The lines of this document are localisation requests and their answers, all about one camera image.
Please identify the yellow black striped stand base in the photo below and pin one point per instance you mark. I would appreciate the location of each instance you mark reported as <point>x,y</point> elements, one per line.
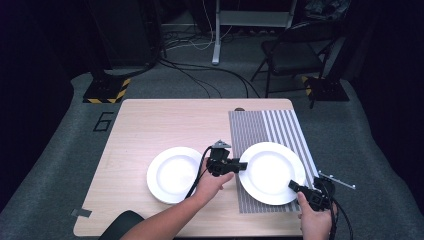
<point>105,91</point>
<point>328,90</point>

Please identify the black folding chair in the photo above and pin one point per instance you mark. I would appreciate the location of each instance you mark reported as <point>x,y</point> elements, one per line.
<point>290,56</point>

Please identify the person's right hand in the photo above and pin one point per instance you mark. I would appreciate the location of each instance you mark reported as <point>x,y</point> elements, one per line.
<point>316,220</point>

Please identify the small brown table knob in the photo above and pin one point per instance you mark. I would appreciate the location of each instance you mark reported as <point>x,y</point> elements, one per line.
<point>239,109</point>

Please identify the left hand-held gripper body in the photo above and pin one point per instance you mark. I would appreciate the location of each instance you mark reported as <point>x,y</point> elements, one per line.
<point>220,163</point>

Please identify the black chair backrest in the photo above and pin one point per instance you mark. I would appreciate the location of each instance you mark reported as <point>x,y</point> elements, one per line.
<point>121,225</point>

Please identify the grey striped placemat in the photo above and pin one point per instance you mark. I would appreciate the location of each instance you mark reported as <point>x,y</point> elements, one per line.
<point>253,133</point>

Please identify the white metal stand frame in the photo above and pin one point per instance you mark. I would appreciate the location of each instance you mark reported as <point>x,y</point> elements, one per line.
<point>216,46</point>

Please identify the black cabinet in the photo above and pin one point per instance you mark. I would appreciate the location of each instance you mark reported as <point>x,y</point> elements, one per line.
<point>126,33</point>

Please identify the grey floor tape piece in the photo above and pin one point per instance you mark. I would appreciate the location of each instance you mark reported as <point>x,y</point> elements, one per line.
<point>81,212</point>

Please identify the dark bag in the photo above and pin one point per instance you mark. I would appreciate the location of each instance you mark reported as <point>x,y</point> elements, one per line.
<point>326,9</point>

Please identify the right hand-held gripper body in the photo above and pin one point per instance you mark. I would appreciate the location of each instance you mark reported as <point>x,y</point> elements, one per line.
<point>318,198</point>

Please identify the white plate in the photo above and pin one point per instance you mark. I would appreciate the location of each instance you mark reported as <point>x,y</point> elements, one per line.
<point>271,173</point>
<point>173,175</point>

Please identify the person's left hand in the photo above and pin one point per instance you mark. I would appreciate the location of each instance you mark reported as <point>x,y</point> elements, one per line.
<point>208,186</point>

